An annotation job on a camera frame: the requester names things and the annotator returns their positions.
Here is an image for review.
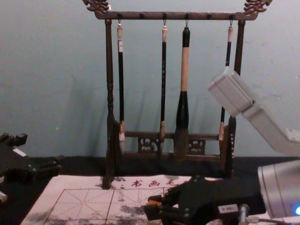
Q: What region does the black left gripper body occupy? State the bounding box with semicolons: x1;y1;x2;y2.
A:
0;139;38;186

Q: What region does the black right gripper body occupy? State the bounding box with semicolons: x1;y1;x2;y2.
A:
158;175;268;225

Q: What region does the black table cloth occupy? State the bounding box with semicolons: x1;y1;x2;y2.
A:
0;153;300;225

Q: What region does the white practice mat, red grid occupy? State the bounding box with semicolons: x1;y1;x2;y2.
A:
20;173;300;225

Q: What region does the thin black brush, white label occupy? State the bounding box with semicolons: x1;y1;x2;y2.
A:
116;19;126;156

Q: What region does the dark brown wooden brush rack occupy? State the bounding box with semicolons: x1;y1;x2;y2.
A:
82;0;274;190

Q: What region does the thin black calligraphy brush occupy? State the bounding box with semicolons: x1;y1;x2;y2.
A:
218;19;234;142
159;19;168;153

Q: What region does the large black and cream brush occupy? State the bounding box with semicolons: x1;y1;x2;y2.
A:
173;19;190;162

